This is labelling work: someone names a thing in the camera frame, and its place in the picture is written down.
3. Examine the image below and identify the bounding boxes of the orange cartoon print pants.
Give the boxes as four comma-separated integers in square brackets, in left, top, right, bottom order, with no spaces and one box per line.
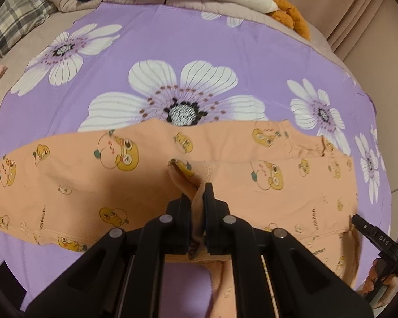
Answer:
[0,119,360,318]

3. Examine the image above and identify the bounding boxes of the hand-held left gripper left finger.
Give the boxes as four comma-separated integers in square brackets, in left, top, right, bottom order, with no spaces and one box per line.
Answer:
[27,194,191,318]

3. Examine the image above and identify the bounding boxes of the person's right hand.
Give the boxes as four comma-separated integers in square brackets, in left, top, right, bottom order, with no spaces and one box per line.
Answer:
[366,258,398,298]

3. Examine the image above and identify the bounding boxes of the purple floral bed sheet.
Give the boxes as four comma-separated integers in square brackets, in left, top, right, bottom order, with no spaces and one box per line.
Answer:
[0,2,393,312]

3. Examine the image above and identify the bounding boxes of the grey plaid pillow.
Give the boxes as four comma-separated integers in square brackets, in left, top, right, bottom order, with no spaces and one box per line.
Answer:
[0,0,58,62]

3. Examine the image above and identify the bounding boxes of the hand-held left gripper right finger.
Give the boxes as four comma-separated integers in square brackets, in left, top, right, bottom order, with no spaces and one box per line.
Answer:
[204,184,374,318]

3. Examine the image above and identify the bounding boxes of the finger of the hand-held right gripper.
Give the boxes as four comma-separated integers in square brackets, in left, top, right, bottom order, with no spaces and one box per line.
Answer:
[352,215,397,256]

